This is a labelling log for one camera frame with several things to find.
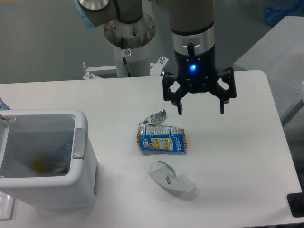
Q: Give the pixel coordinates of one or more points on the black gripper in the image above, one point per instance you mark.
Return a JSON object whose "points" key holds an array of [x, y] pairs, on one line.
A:
{"points": [[195, 71]]}

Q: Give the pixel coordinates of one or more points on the blue snack wrapper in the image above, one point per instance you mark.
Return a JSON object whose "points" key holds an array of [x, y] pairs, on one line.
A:
{"points": [[153, 135]]}

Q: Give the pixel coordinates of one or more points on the white plastic packaging trash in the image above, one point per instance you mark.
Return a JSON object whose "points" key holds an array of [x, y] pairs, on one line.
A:
{"points": [[163, 174]]}

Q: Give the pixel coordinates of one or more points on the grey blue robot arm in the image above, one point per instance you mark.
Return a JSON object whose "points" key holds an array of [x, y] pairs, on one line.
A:
{"points": [[191, 23]]}

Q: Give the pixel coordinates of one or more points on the white trash can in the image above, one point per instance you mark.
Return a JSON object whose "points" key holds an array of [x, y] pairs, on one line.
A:
{"points": [[27, 135]]}

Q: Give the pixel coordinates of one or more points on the white covered box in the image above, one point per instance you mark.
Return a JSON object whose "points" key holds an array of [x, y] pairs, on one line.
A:
{"points": [[280, 55]]}

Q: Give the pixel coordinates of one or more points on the blue bag in corner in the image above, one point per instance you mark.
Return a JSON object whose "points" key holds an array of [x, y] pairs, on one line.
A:
{"points": [[276, 10]]}

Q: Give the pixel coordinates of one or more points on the black device at table edge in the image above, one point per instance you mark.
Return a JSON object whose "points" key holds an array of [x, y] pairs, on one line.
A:
{"points": [[296, 204]]}

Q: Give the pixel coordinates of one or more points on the blue white package left edge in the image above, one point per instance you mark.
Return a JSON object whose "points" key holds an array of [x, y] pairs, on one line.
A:
{"points": [[3, 106]]}

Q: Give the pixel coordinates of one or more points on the white table frame bracket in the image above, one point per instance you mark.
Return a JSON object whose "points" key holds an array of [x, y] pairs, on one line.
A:
{"points": [[155, 69]]}

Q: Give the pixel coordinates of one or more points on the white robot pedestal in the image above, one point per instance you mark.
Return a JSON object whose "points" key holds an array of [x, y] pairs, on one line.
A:
{"points": [[130, 42]]}

